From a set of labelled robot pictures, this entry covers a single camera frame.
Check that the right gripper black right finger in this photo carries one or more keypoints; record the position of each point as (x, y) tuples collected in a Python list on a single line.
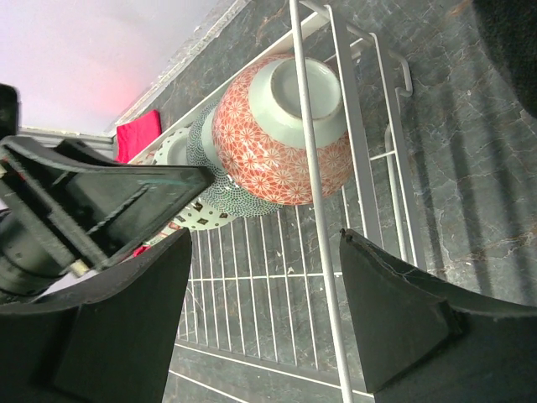
[(423, 339)]

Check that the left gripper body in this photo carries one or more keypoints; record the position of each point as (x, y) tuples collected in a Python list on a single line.
[(36, 250)]

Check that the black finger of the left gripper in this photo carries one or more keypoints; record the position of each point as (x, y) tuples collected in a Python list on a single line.
[(112, 208)]

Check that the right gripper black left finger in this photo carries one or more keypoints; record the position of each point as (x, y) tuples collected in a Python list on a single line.
[(109, 338)]

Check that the grey hexagon pattern bowl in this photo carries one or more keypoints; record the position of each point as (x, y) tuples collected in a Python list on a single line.
[(224, 193)]

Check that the white wire dish rack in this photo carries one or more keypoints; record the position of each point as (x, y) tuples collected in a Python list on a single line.
[(199, 331)]

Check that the blue triangle pattern bowl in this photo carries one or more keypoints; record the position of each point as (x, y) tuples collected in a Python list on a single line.
[(167, 230)]

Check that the red folded t-shirt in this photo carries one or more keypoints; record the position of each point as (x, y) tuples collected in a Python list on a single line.
[(134, 137)]

